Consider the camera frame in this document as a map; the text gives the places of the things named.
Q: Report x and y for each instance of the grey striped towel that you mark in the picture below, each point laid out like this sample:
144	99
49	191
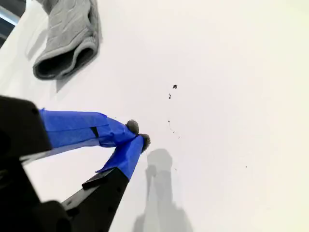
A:
67	31

